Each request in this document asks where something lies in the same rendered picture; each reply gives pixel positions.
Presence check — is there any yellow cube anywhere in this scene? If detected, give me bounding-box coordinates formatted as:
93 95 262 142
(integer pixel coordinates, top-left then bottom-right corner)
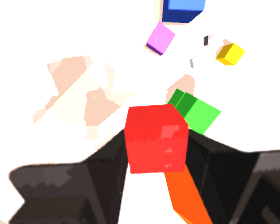
215 43 245 66

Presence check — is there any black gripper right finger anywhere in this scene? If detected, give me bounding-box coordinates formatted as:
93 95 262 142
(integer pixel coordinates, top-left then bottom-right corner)
185 128 280 224

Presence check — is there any blue cube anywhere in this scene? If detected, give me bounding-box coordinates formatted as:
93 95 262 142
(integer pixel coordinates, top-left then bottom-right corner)
162 0 206 23

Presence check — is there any green block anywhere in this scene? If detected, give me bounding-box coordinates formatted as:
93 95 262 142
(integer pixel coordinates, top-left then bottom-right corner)
176 92 222 134
167 88 185 108

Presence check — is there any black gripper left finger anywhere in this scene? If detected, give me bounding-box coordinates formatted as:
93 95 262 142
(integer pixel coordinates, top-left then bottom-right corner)
7 128 129 224

